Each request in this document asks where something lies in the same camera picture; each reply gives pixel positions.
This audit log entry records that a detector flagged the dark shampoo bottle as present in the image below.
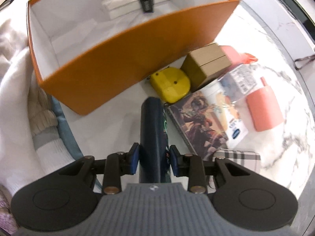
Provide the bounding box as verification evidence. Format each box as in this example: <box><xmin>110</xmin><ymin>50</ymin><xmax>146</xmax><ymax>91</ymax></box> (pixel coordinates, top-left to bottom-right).
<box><xmin>139</xmin><ymin>97</ymin><xmax>171</xmax><ymax>183</ymax></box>

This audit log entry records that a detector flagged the illustrated tin card case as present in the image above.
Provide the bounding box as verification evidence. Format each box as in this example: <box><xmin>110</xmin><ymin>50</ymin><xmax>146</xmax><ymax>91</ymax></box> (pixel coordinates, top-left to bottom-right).
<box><xmin>166</xmin><ymin>91</ymin><xmax>228</xmax><ymax>161</ymax></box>

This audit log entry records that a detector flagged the plaid glasses case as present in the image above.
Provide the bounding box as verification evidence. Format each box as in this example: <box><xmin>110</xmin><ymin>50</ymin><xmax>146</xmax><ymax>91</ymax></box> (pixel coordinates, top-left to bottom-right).
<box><xmin>212</xmin><ymin>149</ymin><xmax>261</xmax><ymax>173</ymax></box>

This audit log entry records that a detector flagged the white wet wipes pack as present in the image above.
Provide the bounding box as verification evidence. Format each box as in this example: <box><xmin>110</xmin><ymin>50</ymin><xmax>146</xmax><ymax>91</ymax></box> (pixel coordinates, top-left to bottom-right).
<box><xmin>201</xmin><ymin>80</ymin><xmax>248</xmax><ymax>149</ymax></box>

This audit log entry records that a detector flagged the yellow tape measure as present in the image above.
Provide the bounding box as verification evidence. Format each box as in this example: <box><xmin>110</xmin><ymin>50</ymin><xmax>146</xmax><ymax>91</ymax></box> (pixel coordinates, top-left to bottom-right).
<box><xmin>149</xmin><ymin>67</ymin><xmax>191</xmax><ymax>104</ymax></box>

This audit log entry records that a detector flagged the pink soap dispenser set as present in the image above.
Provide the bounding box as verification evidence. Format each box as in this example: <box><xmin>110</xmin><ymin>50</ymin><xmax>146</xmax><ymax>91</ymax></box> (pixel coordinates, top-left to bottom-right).
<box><xmin>220</xmin><ymin>45</ymin><xmax>284</xmax><ymax>132</ymax></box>

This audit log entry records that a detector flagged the brown cardboard box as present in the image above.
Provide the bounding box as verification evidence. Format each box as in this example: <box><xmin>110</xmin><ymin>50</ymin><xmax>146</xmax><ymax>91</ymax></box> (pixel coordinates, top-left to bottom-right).
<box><xmin>181</xmin><ymin>43</ymin><xmax>232</xmax><ymax>92</ymax></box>

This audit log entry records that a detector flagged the clear plastic box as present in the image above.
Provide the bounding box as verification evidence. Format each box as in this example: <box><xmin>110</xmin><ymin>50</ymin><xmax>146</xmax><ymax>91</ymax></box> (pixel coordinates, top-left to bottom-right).
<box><xmin>218</xmin><ymin>64</ymin><xmax>262</xmax><ymax>104</ymax></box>

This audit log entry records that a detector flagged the white long box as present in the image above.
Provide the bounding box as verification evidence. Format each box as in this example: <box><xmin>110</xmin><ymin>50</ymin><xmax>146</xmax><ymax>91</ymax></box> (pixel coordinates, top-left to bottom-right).
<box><xmin>101</xmin><ymin>0</ymin><xmax>168</xmax><ymax>20</ymax></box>

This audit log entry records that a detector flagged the white cloth blanket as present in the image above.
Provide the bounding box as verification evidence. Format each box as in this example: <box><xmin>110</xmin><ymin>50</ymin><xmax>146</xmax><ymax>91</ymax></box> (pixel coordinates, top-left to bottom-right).
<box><xmin>1</xmin><ymin>19</ymin><xmax>83</xmax><ymax>195</ymax></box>

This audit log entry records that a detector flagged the orange storage box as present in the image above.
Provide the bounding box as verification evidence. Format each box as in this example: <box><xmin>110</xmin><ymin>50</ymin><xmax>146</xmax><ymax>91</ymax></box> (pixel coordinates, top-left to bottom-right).
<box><xmin>27</xmin><ymin>0</ymin><xmax>239</xmax><ymax>115</ymax></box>

